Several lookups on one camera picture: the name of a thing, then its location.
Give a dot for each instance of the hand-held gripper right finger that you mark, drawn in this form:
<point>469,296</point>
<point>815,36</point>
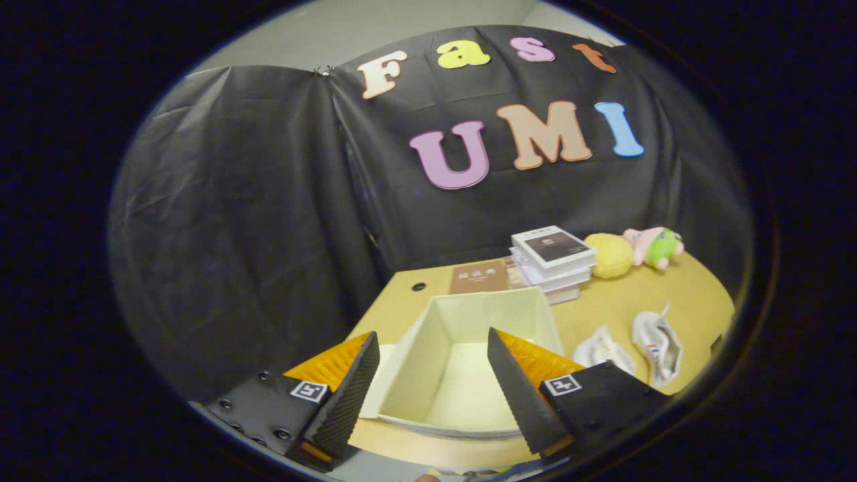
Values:
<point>522,395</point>

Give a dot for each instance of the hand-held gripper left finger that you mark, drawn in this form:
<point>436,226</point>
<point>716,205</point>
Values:
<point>345,402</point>

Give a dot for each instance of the white canvas shoe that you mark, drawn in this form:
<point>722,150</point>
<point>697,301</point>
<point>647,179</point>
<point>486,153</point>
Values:
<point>602,351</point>
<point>659,345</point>

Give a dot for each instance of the grey fabric storage box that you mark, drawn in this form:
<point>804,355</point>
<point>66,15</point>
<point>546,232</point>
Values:
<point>462,321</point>

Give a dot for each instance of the white paperback book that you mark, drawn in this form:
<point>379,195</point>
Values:
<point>559,276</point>

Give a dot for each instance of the brown cover book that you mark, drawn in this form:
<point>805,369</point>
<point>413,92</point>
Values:
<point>479,278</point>

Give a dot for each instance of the white portrait cover book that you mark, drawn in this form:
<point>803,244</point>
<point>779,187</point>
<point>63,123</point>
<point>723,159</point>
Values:
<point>552,246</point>

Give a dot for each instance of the yellow plush toy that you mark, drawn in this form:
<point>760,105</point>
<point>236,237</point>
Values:
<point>609,256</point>

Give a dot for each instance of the black table clamp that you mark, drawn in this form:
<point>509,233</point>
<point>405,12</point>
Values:
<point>716,343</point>

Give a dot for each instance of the pink plush toy green shorts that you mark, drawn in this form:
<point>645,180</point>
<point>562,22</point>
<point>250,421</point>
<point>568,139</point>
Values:
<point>659,244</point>

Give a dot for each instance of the black backdrop cloth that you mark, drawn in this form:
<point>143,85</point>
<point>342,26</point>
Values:
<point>234,201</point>

